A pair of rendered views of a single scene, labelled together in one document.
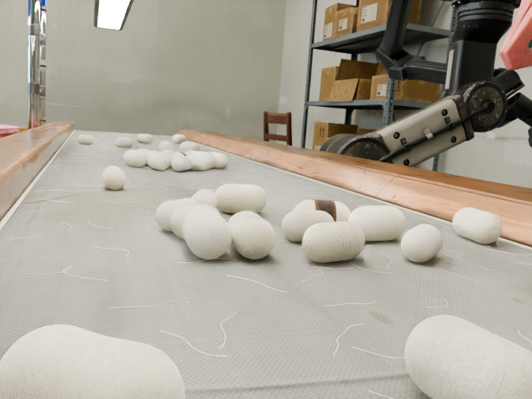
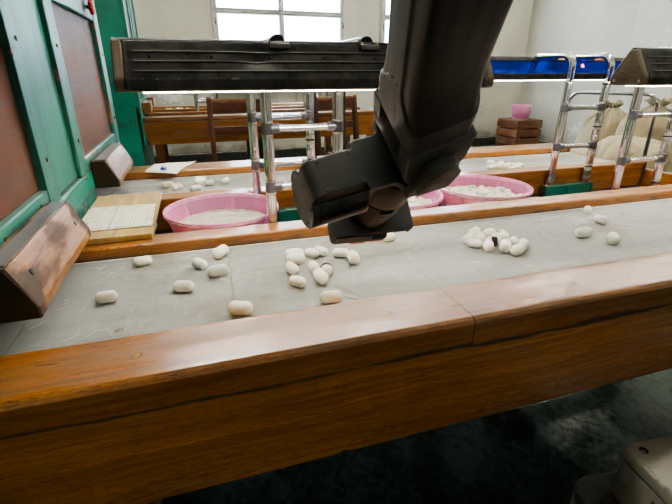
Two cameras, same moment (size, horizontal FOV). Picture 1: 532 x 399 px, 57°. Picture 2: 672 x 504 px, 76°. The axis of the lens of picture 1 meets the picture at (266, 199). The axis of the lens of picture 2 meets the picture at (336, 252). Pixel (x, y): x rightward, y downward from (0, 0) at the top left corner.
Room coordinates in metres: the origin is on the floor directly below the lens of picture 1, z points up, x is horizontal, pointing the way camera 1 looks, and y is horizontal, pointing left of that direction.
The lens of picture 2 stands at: (0.34, -0.72, 1.07)
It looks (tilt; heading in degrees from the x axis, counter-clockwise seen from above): 23 degrees down; 93
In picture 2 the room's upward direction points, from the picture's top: straight up
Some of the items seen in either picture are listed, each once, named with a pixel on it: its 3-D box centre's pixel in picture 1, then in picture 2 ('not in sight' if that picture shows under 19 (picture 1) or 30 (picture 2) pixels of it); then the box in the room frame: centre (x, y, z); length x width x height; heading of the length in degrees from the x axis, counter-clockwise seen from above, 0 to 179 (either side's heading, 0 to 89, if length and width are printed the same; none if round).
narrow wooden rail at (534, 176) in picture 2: not in sight; (417, 194); (0.54, 0.62, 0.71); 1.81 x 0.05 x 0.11; 20
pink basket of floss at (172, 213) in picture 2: not in sight; (224, 225); (0.03, 0.26, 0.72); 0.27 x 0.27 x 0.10
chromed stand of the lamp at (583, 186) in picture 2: not in sight; (560, 125); (1.03, 0.84, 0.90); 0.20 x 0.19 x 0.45; 20
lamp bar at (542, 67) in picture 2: not in sight; (551, 68); (1.00, 0.92, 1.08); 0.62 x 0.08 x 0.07; 20
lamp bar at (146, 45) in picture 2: not in sight; (320, 65); (0.28, 0.06, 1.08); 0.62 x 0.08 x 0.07; 20
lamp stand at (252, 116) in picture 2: not in sight; (277, 137); (0.12, 0.51, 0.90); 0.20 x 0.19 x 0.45; 20
